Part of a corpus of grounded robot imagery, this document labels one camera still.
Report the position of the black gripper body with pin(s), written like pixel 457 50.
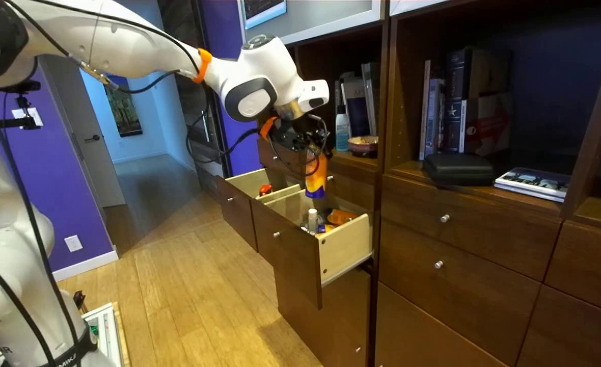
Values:
pixel 305 135

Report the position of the orange black tool in drawer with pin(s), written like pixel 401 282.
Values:
pixel 265 188

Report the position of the left open wooden drawer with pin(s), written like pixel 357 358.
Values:
pixel 238 197

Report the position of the white small bottle in drawer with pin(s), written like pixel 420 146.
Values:
pixel 313 221

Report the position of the clear blue spray bottle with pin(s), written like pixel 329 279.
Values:
pixel 343 128

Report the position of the upright books right shelf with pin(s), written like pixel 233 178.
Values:
pixel 464 104

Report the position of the small round bowl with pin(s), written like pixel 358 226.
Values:
pixel 363 146

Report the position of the black zip case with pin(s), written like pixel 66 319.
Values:
pixel 459 170

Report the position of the white wall outlet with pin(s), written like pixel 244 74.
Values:
pixel 73 244

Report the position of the flat book on shelf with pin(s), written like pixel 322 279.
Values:
pixel 535 181

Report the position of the open wooden drawer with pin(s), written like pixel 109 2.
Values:
pixel 310 261
pixel 238 197

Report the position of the dark wooden shelf cabinet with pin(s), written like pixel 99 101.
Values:
pixel 467 276

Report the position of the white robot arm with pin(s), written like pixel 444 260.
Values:
pixel 40 324

